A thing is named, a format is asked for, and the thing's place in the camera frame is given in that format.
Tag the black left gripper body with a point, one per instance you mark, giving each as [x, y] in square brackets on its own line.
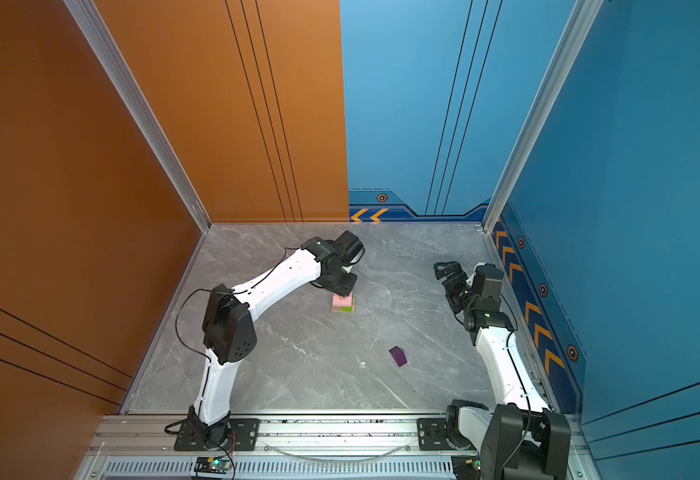
[343, 283]

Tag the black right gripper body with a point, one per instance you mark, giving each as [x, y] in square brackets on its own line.
[460, 293]

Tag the pink block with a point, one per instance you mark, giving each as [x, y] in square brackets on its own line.
[342, 304]
[336, 296]

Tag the purple house-shaped block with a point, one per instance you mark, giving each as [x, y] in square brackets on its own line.
[398, 355]

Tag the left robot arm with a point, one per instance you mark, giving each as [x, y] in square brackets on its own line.
[228, 325]

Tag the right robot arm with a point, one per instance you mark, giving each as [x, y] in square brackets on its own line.
[522, 437]

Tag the right green circuit board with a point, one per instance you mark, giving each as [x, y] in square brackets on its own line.
[472, 467]

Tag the green circuit board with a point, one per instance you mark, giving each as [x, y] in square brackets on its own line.
[472, 467]
[213, 467]

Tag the left green circuit board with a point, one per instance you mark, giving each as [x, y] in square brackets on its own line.
[213, 467]

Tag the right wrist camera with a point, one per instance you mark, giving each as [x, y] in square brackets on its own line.
[486, 285]

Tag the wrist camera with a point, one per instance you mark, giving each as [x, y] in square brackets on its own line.
[349, 248]
[486, 285]

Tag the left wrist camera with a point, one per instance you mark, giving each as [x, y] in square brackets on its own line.
[349, 248]

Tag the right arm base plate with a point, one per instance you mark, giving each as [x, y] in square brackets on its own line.
[433, 434]

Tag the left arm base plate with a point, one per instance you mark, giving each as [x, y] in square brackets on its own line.
[236, 434]

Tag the aluminium front rail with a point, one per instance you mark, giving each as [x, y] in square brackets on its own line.
[290, 445]

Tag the aluminium corner post right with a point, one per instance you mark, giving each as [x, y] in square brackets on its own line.
[573, 37]

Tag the aluminium corner post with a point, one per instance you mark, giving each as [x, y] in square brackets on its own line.
[573, 37]
[93, 27]

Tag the aluminium corner post left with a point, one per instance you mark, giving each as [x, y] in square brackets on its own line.
[93, 27]

